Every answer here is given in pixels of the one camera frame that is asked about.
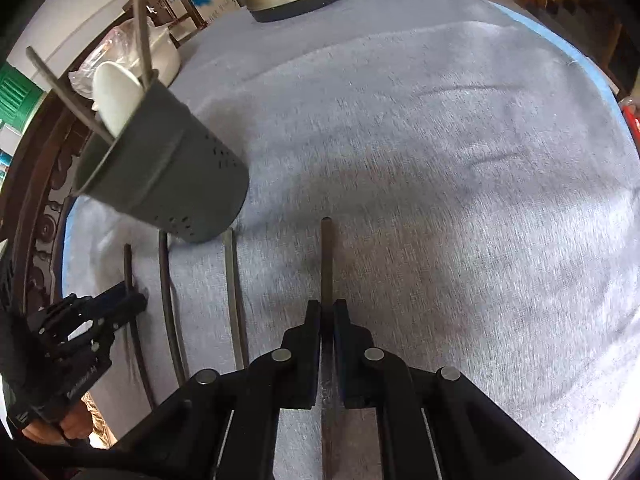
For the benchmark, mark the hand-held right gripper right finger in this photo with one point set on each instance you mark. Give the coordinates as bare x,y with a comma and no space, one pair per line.
342,345

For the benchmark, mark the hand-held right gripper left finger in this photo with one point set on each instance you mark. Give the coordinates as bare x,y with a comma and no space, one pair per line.
312,345

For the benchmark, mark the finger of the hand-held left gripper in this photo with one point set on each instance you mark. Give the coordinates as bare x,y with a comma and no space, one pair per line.
110,294
125,310

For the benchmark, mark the dark wooden chopstick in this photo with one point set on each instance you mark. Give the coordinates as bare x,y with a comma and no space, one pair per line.
143,35
167,300
326,260
65,95
142,365
232,285

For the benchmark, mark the grey utensil holder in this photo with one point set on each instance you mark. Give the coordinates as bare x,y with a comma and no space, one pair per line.
190,180

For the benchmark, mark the white spoon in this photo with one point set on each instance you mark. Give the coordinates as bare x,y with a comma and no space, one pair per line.
115,95

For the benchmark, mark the person's left hand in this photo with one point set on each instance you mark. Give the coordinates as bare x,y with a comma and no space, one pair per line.
70,422

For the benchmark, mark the clear snack bag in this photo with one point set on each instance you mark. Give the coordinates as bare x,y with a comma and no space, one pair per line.
97,420

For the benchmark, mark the dark carved wooden sideboard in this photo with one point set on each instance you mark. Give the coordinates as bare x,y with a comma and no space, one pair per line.
40,200

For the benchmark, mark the grey tablecloth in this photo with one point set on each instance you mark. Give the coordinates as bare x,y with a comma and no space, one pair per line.
450,160

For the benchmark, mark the clear plastic bag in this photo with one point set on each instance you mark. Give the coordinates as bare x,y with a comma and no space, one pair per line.
85,77

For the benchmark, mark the green thermos jug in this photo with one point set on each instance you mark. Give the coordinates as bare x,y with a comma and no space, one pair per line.
17,95

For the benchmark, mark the white chest freezer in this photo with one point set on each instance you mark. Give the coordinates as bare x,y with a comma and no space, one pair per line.
65,20

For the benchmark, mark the brown wooden chair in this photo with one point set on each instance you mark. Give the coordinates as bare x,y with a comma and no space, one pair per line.
185,15

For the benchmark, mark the red plastic stool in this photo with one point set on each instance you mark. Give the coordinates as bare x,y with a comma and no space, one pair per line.
631,115

